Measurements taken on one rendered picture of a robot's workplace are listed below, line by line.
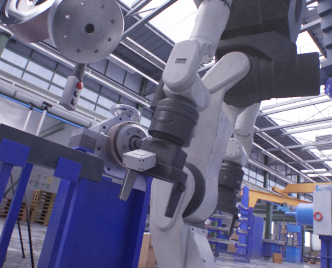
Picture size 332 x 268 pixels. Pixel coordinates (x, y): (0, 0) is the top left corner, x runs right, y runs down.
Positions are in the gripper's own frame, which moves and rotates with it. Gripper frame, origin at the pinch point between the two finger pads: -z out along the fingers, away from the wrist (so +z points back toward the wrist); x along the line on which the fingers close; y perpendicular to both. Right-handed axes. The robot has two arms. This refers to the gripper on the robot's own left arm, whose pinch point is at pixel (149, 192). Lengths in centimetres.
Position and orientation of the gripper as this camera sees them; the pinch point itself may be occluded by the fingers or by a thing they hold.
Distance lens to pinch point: 52.2
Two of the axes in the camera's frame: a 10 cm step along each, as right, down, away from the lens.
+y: -4.4, -3.7, -8.2
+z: 3.3, -9.1, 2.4
